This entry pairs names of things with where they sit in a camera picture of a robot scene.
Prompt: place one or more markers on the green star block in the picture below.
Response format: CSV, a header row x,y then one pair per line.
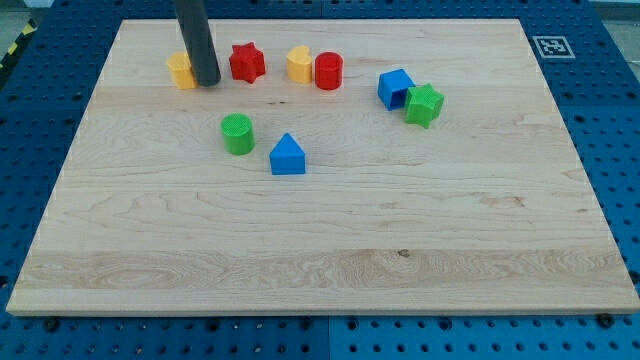
x,y
423,104

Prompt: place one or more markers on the red cylinder block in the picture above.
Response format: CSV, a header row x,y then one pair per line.
x,y
328,70

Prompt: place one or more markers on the red star block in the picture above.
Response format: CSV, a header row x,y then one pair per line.
x,y
247,62

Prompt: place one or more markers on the yellow black hazard tape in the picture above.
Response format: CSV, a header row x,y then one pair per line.
x,y
19,45

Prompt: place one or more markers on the yellow heart block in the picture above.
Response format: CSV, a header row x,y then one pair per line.
x,y
299,64

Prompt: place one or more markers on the blue triangle block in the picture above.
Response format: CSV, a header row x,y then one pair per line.
x,y
287,157

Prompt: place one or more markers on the yellow hexagon block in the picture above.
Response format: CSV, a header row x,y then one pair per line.
x,y
181,71

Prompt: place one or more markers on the white fiducial marker tag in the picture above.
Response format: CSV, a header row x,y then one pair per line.
x,y
553,47

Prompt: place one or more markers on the light wooden board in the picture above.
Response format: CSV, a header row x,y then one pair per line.
x,y
488,211

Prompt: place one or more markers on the green cylinder block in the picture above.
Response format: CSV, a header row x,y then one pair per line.
x,y
237,133

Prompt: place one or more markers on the blue cube block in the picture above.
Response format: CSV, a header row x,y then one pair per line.
x,y
393,87

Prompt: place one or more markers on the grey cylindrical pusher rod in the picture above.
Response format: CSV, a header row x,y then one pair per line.
x,y
194,26

